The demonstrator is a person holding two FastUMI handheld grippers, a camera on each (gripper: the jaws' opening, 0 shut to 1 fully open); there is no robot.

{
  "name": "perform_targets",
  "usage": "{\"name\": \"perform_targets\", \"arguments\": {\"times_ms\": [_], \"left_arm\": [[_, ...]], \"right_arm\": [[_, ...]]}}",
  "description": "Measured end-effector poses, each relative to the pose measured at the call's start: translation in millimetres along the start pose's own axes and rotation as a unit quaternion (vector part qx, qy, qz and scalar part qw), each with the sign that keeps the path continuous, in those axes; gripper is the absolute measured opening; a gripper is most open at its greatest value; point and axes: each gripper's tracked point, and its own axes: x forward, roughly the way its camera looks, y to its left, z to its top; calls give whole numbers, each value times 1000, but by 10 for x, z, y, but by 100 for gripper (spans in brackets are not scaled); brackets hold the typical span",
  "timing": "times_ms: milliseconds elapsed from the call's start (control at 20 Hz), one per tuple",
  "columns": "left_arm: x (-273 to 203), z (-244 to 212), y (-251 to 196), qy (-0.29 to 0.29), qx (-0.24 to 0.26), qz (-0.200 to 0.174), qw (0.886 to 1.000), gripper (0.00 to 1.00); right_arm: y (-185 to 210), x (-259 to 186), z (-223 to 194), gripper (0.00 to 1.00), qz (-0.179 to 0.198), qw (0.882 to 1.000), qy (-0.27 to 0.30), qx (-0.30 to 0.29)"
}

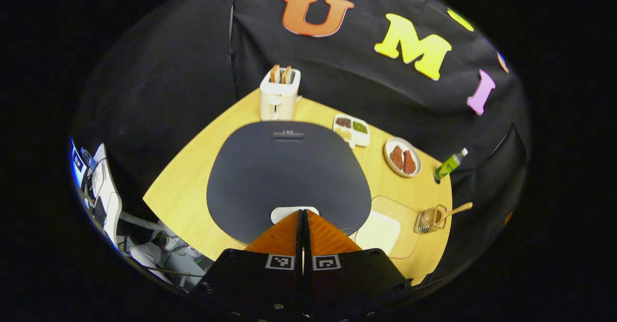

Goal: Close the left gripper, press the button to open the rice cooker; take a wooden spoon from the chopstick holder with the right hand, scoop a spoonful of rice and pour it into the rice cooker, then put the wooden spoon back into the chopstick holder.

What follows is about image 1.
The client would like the white divided bean dish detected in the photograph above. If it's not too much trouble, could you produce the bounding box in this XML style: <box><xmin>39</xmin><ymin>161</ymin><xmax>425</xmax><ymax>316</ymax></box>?
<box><xmin>333</xmin><ymin>114</ymin><xmax>371</xmax><ymax>149</ymax></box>

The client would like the black backdrop cloth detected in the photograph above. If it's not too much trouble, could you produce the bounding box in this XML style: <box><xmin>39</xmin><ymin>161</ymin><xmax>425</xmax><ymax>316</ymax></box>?
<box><xmin>72</xmin><ymin>0</ymin><xmax>531</xmax><ymax>284</ymax></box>

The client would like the green drink bottle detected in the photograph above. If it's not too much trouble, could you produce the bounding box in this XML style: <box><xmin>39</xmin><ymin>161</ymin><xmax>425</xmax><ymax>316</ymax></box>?
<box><xmin>434</xmin><ymin>148</ymin><xmax>469</xmax><ymax>184</ymax></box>

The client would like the clear plastic tray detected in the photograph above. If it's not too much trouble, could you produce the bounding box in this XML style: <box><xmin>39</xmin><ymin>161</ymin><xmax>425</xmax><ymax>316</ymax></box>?
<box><xmin>349</xmin><ymin>195</ymin><xmax>422</xmax><ymax>260</ymax></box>

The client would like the computer monitor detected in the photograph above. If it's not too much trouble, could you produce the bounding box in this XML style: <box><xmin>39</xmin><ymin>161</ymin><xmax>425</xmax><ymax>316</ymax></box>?
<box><xmin>70</xmin><ymin>138</ymin><xmax>97</xmax><ymax>188</ymax></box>

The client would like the wooden spoon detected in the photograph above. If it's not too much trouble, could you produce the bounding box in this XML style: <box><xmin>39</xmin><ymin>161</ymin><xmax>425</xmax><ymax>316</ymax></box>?
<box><xmin>424</xmin><ymin>202</ymin><xmax>473</xmax><ymax>228</ymax></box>

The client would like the white side desk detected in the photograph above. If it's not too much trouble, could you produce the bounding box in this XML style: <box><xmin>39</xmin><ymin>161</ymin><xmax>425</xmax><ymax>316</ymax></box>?
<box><xmin>91</xmin><ymin>143</ymin><xmax>124</xmax><ymax>248</ymax></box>

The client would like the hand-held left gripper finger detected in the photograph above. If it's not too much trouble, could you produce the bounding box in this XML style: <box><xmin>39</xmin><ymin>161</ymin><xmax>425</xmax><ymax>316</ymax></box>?
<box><xmin>193</xmin><ymin>210</ymin><xmax>304</xmax><ymax>322</ymax></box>
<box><xmin>304</xmin><ymin>210</ymin><xmax>415</xmax><ymax>322</ymax></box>

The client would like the wire chopstick holder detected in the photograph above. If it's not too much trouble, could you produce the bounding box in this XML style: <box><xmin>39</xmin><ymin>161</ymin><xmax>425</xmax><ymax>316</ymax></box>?
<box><xmin>414</xmin><ymin>204</ymin><xmax>454</xmax><ymax>234</ymax></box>

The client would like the white round plate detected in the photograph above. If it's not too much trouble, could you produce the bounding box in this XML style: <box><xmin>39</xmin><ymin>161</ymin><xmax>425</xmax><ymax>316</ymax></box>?
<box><xmin>384</xmin><ymin>137</ymin><xmax>422</xmax><ymax>178</ymax></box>

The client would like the grey silver rice cooker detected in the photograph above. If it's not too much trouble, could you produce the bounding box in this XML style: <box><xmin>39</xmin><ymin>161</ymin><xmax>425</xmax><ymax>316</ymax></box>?
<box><xmin>206</xmin><ymin>121</ymin><xmax>372</xmax><ymax>245</ymax></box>

